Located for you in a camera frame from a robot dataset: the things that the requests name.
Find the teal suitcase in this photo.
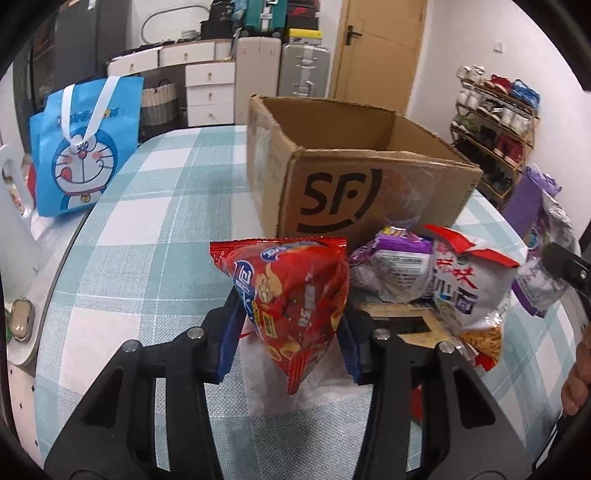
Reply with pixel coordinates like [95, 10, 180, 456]
[244, 0, 287, 32]

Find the large purple snack bag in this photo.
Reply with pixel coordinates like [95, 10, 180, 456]
[501, 165, 583, 319]

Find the shoe rack with shoes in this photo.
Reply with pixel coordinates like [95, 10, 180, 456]
[450, 65, 541, 210]

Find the silver suitcase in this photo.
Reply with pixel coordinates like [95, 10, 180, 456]
[279, 43, 332, 99]

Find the grey round hoop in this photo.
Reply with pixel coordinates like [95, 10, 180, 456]
[142, 4, 211, 44]

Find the checkered tablecloth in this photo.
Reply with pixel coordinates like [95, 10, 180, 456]
[34, 124, 578, 462]

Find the brown cardboard box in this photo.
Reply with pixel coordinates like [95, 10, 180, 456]
[246, 93, 484, 252]

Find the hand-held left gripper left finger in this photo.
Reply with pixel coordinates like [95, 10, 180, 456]
[44, 295, 247, 480]

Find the person's right hand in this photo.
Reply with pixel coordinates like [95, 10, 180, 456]
[561, 339, 591, 416]

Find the white red snack bag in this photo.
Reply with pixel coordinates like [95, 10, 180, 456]
[424, 224, 522, 340]

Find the blue cartoon tote bag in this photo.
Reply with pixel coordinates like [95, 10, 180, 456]
[29, 75, 145, 217]

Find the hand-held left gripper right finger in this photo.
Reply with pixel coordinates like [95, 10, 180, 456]
[337, 307, 534, 480]

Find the white drawer cabinet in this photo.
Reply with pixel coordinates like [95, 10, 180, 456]
[107, 39, 237, 127]

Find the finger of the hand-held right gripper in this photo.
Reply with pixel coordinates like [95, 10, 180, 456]
[540, 242, 591, 296]

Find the purple white snack packet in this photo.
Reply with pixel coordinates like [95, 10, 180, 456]
[348, 226, 437, 303]

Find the stack of black boxes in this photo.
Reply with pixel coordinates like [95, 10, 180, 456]
[285, 0, 320, 31]

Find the dark flat snack packet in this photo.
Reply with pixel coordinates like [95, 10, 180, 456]
[355, 300, 462, 352]

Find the woven basket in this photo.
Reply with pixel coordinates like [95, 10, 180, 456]
[141, 79, 179, 130]

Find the wooden door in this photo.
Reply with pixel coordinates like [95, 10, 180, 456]
[330, 0, 428, 114]

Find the orange snack packet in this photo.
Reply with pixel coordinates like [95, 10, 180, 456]
[455, 323, 504, 372]

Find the beige suitcase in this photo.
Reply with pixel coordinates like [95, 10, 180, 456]
[235, 36, 282, 125]

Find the grey fridge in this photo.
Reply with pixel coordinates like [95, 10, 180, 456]
[53, 0, 141, 93]

